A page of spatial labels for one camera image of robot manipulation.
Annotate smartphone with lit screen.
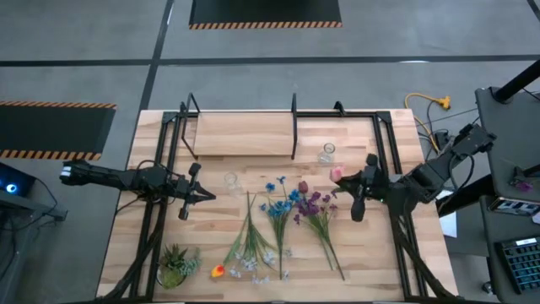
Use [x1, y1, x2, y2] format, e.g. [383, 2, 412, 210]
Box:
[489, 196, 540, 217]

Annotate yellow orange artificial tulip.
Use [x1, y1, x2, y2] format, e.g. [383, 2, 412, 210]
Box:
[210, 192, 258, 279]

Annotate clear glass vase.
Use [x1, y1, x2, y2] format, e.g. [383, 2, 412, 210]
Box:
[316, 142, 338, 166]
[223, 171, 244, 198]

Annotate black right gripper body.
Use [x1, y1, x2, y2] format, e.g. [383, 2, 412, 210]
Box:
[350, 154, 384, 222]

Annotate black aluminium rig frame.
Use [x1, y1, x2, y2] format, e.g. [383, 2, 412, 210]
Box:
[94, 100, 461, 304]

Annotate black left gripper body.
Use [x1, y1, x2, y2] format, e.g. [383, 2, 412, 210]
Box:
[175, 162, 203, 221]

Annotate potted green succulent plant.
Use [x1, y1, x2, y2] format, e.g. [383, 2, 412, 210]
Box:
[156, 243, 203, 290]

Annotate grey metal stand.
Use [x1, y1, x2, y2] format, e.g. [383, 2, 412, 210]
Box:
[0, 192, 68, 304]

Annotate black desk beam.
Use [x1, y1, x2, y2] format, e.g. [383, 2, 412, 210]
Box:
[435, 164, 540, 217]

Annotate yellow extension cable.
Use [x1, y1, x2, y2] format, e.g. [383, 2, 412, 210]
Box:
[403, 92, 452, 154]

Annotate black round pole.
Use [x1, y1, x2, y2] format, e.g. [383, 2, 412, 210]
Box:
[492, 58, 540, 105]

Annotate dark red artificial tulip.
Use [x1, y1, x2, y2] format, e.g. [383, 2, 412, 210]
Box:
[297, 180, 334, 271]

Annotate black hazard-striped floor mat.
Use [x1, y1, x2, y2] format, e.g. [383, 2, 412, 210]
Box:
[0, 100, 118, 161]
[188, 0, 343, 30]

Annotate pink artificial tulip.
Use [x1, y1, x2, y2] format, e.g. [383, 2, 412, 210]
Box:
[328, 164, 348, 183]

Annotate dark grey desk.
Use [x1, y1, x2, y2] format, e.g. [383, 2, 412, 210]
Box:
[474, 86, 540, 204]
[478, 196, 540, 304]

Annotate blue artificial flower bunch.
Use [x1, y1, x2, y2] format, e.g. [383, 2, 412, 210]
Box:
[257, 175, 303, 280]

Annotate white paper sheet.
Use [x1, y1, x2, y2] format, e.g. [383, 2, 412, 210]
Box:
[434, 188, 459, 239]

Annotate computer tower blue light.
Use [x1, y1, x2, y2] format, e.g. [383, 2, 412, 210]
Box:
[0, 162, 37, 198]

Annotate wooden shelf black metal legs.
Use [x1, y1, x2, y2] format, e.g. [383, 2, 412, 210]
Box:
[180, 91, 300, 161]

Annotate backlit black keyboard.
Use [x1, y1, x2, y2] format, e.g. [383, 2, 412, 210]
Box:
[495, 236, 540, 296]

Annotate white artificial flower bunch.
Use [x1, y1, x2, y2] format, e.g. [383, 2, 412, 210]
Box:
[222, 192, 294, 285]

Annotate black power strip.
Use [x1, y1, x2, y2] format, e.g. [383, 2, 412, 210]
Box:
[434, 130, 451, 151]

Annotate purple artificial flower bunch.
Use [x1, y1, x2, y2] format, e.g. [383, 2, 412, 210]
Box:
[293, 189, 346, 282]

